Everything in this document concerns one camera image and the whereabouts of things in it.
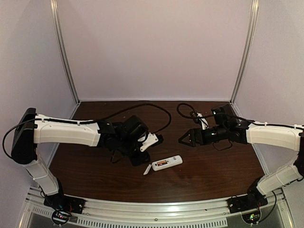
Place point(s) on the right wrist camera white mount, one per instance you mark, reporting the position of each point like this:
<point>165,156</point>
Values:
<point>199,119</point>

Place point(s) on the white battery cover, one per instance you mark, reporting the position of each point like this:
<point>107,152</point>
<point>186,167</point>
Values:
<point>147,169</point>

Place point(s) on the white remote control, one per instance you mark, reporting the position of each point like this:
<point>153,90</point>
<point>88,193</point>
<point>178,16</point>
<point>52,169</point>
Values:
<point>172,161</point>

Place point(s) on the aluminium frame post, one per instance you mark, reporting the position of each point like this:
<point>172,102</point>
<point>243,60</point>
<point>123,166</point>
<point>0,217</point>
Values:
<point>252,24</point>
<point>62,50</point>

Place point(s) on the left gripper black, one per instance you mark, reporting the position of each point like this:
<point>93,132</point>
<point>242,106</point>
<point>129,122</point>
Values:
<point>138,159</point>

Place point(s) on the right aluminium frame post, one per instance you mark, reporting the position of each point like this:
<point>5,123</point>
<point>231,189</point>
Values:
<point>252,24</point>

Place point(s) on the orange AA battery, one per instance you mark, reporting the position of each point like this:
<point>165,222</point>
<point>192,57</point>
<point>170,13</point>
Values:
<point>161,163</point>

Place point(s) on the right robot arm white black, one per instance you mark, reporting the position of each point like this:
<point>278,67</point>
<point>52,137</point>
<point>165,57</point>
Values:
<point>240,130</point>

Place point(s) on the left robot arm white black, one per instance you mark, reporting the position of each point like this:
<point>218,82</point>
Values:
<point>131,138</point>

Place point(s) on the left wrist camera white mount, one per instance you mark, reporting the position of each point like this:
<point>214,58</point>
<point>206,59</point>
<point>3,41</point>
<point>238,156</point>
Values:
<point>152,140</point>

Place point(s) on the curved aluminium front rail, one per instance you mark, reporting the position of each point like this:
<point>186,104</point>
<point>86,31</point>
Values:
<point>214,213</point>

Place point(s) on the left aluminium frame post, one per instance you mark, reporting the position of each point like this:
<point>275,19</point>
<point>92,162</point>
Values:
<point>62,50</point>

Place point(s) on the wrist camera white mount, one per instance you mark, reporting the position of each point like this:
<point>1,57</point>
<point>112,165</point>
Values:
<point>152,140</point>
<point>199,119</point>

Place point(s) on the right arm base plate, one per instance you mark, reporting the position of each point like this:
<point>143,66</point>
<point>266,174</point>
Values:
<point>245,202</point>

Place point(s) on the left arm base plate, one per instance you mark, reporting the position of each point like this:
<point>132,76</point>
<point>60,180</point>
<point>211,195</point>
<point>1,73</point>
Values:
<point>65,203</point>

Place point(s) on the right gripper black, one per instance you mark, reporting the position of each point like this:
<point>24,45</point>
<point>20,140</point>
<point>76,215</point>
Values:
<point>193,137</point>

